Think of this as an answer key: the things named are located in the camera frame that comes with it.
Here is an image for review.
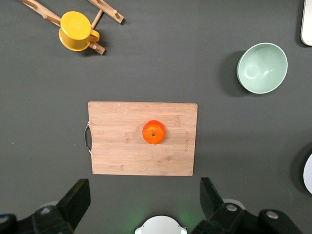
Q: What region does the white plate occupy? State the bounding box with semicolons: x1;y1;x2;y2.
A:
303;153;312;195

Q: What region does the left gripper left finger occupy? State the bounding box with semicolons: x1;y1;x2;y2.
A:
31;179;91;234

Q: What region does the wooden mug rack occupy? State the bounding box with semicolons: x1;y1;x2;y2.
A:
18;0;125;56

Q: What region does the orange fruit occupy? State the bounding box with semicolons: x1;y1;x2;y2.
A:
142;119;166;145

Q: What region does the cream tray with bear print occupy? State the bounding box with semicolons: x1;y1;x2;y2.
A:
300;0;312;46

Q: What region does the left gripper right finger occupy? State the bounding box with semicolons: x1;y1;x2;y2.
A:
190;177;259;234

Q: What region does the wooden cutting board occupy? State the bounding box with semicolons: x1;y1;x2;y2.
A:
84;101;198;176

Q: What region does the yellow mug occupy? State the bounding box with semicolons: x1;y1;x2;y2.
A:
58;11;100;52

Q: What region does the pale green bowl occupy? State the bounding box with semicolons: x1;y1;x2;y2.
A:
236;42;289;95

